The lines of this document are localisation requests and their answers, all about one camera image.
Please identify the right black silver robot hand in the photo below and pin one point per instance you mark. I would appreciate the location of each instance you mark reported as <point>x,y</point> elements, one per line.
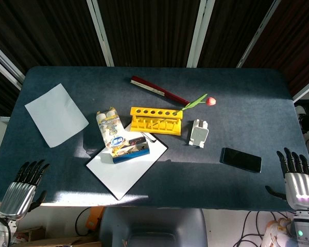
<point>301,187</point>

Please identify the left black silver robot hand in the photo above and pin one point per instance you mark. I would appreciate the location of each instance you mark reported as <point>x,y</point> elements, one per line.
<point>16,198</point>

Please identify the black smartphone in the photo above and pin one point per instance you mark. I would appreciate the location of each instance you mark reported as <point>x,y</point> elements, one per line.
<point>240,160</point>

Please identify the white phone stand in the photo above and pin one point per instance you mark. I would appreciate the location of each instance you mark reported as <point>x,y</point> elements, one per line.
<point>198,134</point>

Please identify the brown cardboard box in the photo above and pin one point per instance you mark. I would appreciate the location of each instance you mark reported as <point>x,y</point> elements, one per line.
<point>54,242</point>

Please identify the blue table cloth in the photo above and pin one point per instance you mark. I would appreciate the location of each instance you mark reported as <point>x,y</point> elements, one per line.
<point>221,185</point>

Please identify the orange object under table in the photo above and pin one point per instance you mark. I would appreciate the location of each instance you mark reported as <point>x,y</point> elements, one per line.
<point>94,218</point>

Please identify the light blue paper sheet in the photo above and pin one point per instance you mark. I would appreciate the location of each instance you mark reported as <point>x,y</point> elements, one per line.
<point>55,115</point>

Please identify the white board with black edge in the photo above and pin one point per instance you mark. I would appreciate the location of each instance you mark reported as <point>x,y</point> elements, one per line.
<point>121,175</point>

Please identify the white snack package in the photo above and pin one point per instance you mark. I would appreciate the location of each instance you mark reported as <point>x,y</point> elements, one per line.
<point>110,127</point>

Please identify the open blue cardboard box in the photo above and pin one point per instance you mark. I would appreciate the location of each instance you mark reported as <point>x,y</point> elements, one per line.
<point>130,155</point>

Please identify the artificial red tulip flower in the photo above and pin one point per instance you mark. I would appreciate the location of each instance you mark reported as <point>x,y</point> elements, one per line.
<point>210,101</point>

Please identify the grey robot torso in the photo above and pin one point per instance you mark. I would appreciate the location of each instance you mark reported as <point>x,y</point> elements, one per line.
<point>153,229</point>

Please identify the yellow test tube rack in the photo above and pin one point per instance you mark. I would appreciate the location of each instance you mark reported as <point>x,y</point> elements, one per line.
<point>157,113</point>

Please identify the red folded fan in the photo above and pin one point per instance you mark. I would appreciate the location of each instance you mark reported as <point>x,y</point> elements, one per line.
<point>157,88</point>

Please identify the white frame rail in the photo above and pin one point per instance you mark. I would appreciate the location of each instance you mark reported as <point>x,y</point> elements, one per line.
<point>5,65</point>
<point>307,88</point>

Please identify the white frame post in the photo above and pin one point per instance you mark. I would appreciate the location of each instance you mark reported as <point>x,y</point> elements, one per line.
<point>258,33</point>
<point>100,33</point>
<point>199,33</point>

